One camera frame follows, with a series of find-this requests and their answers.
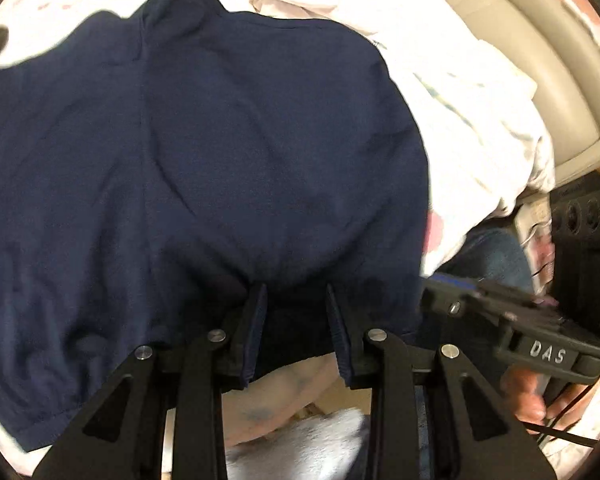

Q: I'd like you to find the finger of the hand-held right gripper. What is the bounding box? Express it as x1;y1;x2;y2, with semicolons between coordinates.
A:
420;274;556;322

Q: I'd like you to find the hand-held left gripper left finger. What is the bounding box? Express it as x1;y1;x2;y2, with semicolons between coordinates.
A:
32;282;270;480

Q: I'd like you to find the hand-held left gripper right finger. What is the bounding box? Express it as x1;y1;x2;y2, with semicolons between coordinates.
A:
325;282;558;480

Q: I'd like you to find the navy blue shirt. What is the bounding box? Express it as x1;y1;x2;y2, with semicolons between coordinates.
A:
0;0;431;453

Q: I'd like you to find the person's right hand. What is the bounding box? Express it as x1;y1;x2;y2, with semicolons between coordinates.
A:
500;364;598;426

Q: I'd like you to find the person's blue jeans leg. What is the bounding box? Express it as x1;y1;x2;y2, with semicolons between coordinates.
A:
442;226;537;292

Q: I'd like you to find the light blue fluffy towel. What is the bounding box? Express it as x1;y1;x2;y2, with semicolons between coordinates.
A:
224;406;372;480

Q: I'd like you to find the white crumpled duvet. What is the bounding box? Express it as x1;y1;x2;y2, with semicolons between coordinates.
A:
227;0;557;273

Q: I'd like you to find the beige padded headboard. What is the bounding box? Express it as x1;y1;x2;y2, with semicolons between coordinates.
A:
415;0;600;191

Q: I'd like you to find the floral white bed sheet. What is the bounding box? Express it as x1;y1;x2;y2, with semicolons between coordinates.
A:
0;0;231;68

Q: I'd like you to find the black cable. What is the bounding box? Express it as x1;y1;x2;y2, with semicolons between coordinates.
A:
522;375;600;447

